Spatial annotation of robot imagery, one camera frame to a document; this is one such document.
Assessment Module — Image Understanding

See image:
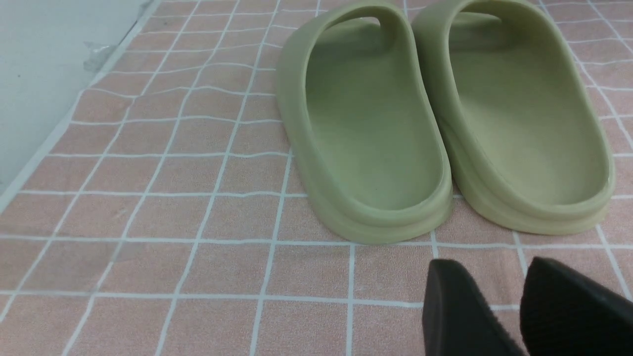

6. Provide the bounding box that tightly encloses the pink checked floor mat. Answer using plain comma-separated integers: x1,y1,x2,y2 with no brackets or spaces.
0,0,632,356

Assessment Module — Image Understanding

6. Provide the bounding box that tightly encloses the right green foam slide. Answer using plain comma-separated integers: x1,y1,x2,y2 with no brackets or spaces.
411,0,616,236

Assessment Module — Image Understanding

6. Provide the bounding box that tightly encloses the left green foam slide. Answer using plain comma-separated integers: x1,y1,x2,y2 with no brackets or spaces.
275,0,453,245

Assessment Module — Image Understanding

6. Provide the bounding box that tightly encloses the green foam slide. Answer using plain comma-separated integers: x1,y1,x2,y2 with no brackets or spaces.
275,0,453,245
411,0,616,236

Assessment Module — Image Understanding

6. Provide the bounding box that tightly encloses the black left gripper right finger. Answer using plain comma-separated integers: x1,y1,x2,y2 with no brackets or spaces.
520,257,633,356

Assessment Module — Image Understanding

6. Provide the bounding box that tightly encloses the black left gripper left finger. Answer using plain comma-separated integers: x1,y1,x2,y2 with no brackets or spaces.
421,259,525,356

